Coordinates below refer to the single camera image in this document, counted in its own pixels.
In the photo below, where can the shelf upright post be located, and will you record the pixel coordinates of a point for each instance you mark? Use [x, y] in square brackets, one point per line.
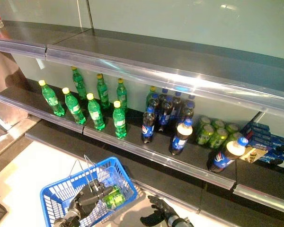
[90, 14]

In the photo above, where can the green soda bottle yellow cap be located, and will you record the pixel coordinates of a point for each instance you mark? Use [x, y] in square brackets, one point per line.
[95, 113]
[103, 92]
[119, 123]
[121, 93]
[73, 107]
[53, 101]
[79, 84]
[150, 94]

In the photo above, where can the small tan cookie pack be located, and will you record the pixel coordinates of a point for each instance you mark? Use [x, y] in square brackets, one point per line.
[251, 153]

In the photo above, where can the blue plastic shopping basket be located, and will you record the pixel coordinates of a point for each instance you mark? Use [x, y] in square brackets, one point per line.
[54, 196]

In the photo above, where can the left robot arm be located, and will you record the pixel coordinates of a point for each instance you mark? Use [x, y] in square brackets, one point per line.
[66, 220]

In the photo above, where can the cola bottle blue label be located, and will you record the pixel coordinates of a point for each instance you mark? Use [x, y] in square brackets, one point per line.
[153, 102]
[221, 160]
[148, 127]
[177, 104]
[180, 139]
[188, 112]
[165, 117]

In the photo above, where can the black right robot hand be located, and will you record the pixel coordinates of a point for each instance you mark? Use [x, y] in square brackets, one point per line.
[161, 212]

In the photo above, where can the adjacent brown shelf unit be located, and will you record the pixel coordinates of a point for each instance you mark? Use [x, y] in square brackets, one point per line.
[4, 82]

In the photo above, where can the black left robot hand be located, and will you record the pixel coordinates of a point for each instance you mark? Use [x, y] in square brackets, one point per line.
[87, 201]

